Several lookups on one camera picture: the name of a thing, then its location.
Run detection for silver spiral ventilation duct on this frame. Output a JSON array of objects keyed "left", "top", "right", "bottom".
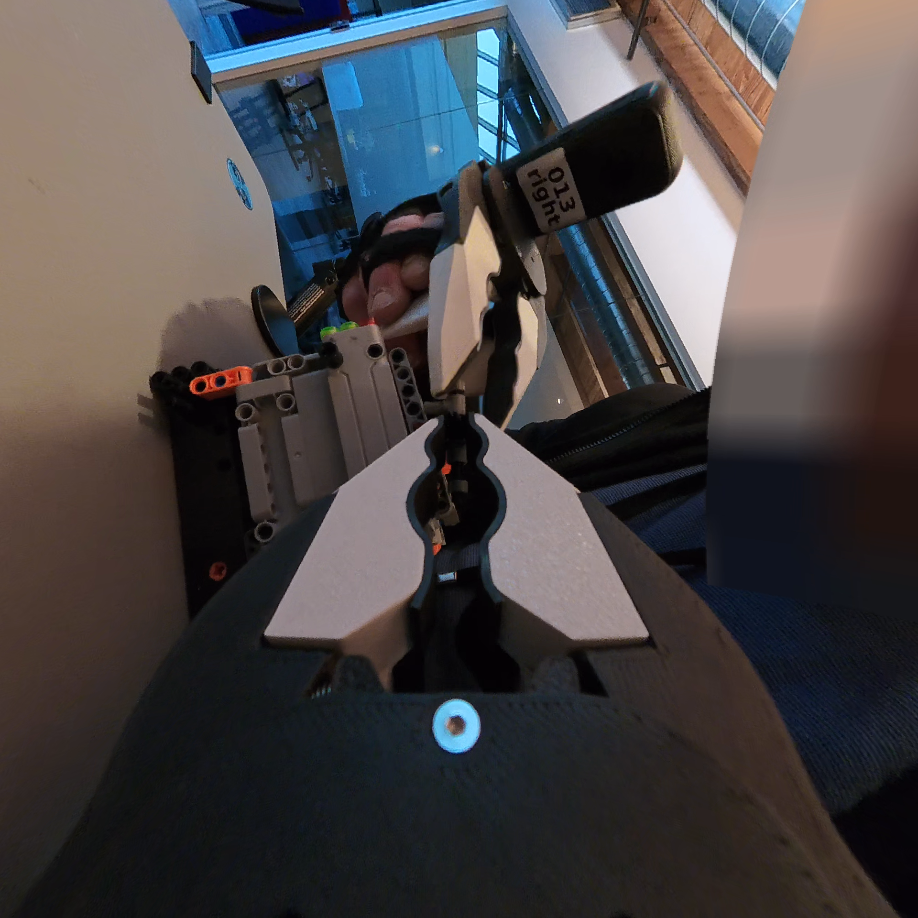
[
  {"left": 706, "top": 0, "right": 806, "bottom": 91},
  {"left": 556, "top": 219, "right": 665, "bottom": 393}
]

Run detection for grey orange brick assembly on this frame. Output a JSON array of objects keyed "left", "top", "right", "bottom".
[{"left": 147, "top": 323, "right": 436, "bottom": 621}]

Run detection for black oval disc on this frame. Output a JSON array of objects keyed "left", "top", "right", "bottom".
[{"left": 251, "top": 284, "right": 296, "bottom": 354}]

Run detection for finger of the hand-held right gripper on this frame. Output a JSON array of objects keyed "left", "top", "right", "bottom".
[
  {"left": 427, "top": 210, "right": 501, "bottom": 397},
  {"left": 493, "top": 296, "right": 549, "bottom": 431}
]

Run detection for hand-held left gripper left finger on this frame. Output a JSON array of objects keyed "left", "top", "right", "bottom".
[{"left": 262, "top": 413, "right": 440, "bottom": 694}]

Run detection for metal vent grille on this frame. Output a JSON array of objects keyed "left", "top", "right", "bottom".
[{"left": 554, "top": 0, "right": 625, "bottom": 30}]

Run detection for person's black jacket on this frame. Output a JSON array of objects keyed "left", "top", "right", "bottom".
[{"left": 513, "top": 383, "right": 711, "bottom": 504}]

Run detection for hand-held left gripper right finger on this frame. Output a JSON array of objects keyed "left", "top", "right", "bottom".
[{"left": 473, "top": 413, "right": 651, "bottom": 656}]

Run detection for person's right hand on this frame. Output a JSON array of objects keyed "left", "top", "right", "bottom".
[{"left": 342, "top": 204, "right": 436, "bottom": 332}]

